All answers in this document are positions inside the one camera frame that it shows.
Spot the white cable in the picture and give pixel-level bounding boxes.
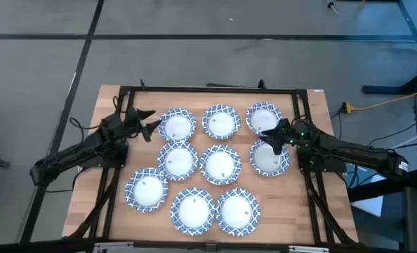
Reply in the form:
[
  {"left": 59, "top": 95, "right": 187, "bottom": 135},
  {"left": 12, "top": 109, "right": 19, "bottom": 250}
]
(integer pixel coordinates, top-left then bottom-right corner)
[{"left": 390, "top": 126, "right": 417, "bottom": 149}]

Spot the black looped cable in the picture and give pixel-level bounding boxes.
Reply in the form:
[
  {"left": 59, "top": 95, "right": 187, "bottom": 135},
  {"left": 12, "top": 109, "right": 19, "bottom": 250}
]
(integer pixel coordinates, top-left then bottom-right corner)
[{"left": 69, "top": 117, "right": 102, "bottom": 131}]

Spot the silver metal bracket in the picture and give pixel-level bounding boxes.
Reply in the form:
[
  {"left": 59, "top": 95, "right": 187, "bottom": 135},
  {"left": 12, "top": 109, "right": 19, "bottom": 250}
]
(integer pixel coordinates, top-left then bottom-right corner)
[
  {"left": 92, "top": 241, "right": 135, "bottom": 253},
  {"left": 288, "top": 245, "right": 331, "bottom": 253}
]

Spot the black floor cable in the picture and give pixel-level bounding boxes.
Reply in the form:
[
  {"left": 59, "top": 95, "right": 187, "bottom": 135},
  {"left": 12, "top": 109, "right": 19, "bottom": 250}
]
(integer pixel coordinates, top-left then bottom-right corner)
[{"left": 367, "top": 122, "right": 417, "bottom": 147}]

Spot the blue patterned paper bowl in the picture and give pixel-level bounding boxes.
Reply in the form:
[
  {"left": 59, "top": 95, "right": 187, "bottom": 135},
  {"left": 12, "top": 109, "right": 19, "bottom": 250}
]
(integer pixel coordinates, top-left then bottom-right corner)
[
  {"left": 169, "top": 186, "right": 216, "bottom": 237},
  {"left": 245, "top": 101, "right": 284, "bottom": 136},
  {"left": 157, "top": 141, "right": 200, "bottom": 182},
  {"left": 201, "top": 103, "right": 242, "bottom": 141},
  {"left": 249, "top": 138, "right": 291, "bottom": 178},
  {"left": 124, "top": 167, "right": 170, "bottom": 214},
  {"left": 157, "top": 108, "right": 198, "bottom": 143},
  {"left": 199, "top": 143, "right": 243, "bottom": 186},
  {"left": 215, "top": 187, "right": 262, "bottom": 238}
]

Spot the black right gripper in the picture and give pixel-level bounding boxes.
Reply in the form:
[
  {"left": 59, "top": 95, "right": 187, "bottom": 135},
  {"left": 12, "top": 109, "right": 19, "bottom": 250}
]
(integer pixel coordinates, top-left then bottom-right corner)
[{"left": 259, "top": 118, "right": 317, "bottom": 156}]

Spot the black thin cable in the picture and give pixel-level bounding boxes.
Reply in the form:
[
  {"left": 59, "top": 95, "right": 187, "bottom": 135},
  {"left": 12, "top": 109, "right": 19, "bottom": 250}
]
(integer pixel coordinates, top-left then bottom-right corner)
[{"left": 45, "top": 167, "right": 85, "bottom": 194}]

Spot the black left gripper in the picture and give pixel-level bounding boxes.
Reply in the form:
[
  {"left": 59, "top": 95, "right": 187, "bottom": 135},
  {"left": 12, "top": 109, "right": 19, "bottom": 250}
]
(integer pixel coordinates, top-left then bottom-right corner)
[{"left": 123, "top": 105, "right": 163, "bottom": 143}]

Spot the blue metal table leg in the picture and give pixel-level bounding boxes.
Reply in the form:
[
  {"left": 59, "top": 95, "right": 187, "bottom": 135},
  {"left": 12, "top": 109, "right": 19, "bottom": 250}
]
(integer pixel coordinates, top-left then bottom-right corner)
[{"left": 362, "top": 0, "right": 417, "bottom": 96}]

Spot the yellow extension cable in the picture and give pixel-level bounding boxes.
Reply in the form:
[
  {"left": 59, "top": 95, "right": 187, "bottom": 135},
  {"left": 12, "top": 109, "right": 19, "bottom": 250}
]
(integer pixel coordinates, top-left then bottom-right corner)
[{"left": 341, "top": 86, "right": 417, "bottom": 114}]

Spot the black aluminium rig frame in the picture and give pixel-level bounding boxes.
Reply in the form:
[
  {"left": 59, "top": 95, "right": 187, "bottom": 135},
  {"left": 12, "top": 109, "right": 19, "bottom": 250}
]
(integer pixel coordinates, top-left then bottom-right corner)
[{"left": 67, "top": 79, "right": 360, "bottom": 247}]

